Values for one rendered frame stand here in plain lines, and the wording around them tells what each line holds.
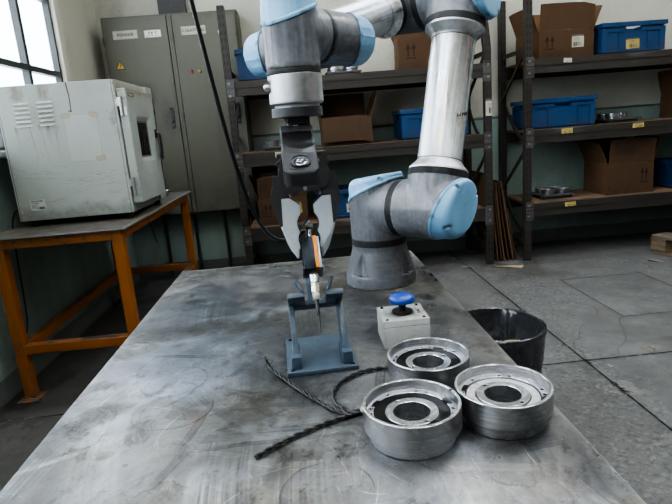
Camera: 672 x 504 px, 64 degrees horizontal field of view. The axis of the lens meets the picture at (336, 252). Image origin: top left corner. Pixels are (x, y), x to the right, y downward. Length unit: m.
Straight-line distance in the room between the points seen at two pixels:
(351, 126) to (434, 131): 3.01
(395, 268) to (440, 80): 0.38
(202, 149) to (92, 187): 1.72
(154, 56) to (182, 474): 4.05
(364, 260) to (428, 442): 0.61
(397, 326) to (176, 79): 3.80
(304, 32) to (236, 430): 0.50
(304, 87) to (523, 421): 0.48
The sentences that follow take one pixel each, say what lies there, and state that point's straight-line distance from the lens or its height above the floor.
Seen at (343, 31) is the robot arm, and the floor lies 1.26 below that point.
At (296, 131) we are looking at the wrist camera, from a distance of 0.75.
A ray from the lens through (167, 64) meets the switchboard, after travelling 4.46.
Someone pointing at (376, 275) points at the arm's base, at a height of 0.83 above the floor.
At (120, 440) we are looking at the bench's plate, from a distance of 0.70.
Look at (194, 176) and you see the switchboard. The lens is 4.42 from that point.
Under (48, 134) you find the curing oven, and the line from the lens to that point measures 2.86.
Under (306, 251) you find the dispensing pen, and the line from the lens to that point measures 0.75.
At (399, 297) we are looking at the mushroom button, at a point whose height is 0.87.
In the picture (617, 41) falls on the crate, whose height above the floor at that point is 1.59.
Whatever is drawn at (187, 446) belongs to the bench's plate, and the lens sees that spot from 0.66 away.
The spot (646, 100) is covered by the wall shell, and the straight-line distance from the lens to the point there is 5.46.
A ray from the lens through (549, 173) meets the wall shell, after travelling 5.06.
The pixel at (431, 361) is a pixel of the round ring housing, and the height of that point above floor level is 0.82.
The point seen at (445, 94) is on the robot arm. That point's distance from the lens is 1.07.
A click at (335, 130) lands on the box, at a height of 1.11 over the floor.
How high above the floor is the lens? 1.13
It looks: 13 degrees down
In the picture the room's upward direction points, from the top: 5 degrees counter-clockwise
